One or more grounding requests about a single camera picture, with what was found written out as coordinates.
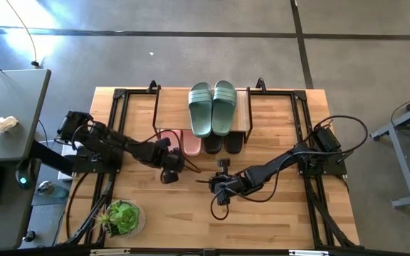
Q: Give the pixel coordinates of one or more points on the potted green succulent plant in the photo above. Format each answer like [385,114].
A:
[123,218]

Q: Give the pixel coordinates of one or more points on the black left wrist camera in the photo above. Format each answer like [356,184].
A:
[170,176]

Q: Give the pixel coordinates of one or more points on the grey computer mouse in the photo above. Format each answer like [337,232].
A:
[45,187]

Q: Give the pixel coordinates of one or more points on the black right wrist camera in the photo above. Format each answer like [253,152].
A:
[224,165]

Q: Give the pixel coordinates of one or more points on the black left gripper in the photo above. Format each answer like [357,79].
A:
[166,154]

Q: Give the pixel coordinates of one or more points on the grey metal table frame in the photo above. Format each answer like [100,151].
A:
[400,167]

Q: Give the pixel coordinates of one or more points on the black aluminium rig frame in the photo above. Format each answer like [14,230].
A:
[121,94]

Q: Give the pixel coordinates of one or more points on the grey desk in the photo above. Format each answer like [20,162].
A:
[5,149]

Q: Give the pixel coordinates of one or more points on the crumpled white cloth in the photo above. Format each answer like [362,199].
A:
[2,125]

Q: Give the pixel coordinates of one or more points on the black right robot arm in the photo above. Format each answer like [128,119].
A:
[279,163]

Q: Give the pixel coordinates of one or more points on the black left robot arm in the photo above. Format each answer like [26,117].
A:
[112,142]

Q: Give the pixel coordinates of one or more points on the green rubber slide sandal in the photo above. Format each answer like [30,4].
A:
[200,110]
[224,106]

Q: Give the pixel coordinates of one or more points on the wooden shelf with black frame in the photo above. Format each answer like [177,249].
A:
[171,110]

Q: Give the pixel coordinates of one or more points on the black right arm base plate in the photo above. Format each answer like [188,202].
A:
[336,167]

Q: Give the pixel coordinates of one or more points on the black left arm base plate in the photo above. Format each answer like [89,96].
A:
[84,166]

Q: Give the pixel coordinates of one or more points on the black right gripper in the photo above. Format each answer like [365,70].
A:
[228,185]

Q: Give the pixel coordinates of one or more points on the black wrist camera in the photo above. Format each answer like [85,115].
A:
[224,165]
[170,176]

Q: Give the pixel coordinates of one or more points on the black device with indicator light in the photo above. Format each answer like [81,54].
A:
[23,180]

